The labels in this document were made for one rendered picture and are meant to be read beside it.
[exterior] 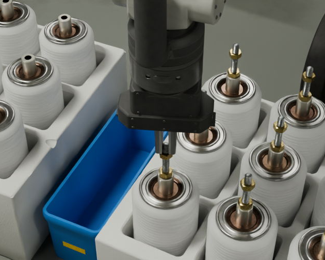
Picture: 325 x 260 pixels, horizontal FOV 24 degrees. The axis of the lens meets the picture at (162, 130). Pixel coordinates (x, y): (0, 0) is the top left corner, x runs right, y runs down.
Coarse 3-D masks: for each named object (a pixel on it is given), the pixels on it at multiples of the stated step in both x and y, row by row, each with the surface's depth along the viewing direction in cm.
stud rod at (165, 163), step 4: (164, 144) 99; (168, 144) 99; (164, 148) 99; (168, 148) 99; (164, 152) 100; (168, 152) 100; (164, 160) 101; (168, 160) 101; (164, 164) 101; (168, 164) 102; (164, 168) 102; (168, 168) 102
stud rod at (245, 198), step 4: (248, 176) 95; (244, 180) 96; (248, 180) 96; (248, 184) 96; (244, 192) 97; (248, 192) 97; (244, 196) 98; (248, 196) 98; (244, 200) 98; (248, 200) 98
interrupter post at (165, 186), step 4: (172, 172) 104; (172, 176) 103; (160, 180) 103; (164, 180) 103; (168, 180) 103; (172, 180) 103; (160, 184) 104; (164, 184) 103; (168, 184) 103; (172, 184) 104; (160, 188) 104; (164, 188) 104; (168, 188) 104; (172, 188) 105; (160, 192) 105; (164, 192) 105; (168, 192) 105
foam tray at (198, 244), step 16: (160, 160) 119; (240, 160) 119; (320, 176) 117; (128, 192) 114; (224, 192) 114; (304, 192) 118; (128, 208) 112; (208, 208) 112; (304, 208) 112; (112, 224) 110; (128, 224) 112; (304, 224) 110; (96, 240) 108; (112, 240) 108; (128, 240) 108; (192, 240) 108; (288, 240) 108; (112, 256) 109; (128, 256) 107; (144, 256) 106; (160, 256) 106; (176, 256) 106; (192, 256) 106
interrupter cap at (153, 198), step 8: (144, 176) 107; (152, 176) 107; (176, 176) 107; (184, 176) 107; (144, 184) 106; (152, 184) 106; (176, 184) 106; (184, 184) 106; (144, 192) 105; (152, 192) 105; (176, 192) 105; (184, 192) 105; (144, 200) 104; (152, 200) 104; (160, 200) 104; (168, 200) 104; (176, 200) 104; (184, 200) 104; (160, 208) 103; (168, 208) 103
